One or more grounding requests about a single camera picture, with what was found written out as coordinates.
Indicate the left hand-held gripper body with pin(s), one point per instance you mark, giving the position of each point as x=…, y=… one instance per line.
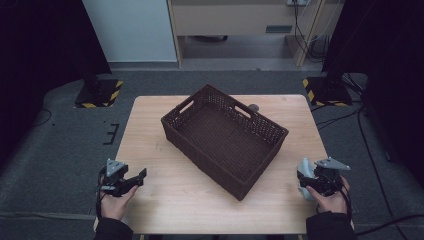
x=115, y=167

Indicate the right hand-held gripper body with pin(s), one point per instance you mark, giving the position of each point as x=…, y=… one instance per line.
x=328, y=180

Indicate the light blue cloth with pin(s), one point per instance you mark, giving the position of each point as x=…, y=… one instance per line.
x=305, y=166

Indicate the brown woven basket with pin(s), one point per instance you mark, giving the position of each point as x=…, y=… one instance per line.
x=226, y=143

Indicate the person's right hand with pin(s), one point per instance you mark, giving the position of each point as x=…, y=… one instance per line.
x=333, y=203

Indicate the person's left hand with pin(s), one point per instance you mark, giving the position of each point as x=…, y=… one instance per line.
x=115, y=206

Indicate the striped black stand base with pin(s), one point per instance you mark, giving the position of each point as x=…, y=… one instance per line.
x=100, y=95
x=328, y=91

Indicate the grey round table grommet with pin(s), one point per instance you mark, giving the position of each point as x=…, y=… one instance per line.
x=253, y=107

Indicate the white partition panel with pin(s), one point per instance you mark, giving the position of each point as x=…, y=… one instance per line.
x=133, y=30

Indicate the black curtain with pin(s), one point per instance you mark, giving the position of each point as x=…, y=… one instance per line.
x=40, y=50
x=383, y=50

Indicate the beige wooden desk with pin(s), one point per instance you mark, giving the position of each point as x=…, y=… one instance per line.
x=226, y=18

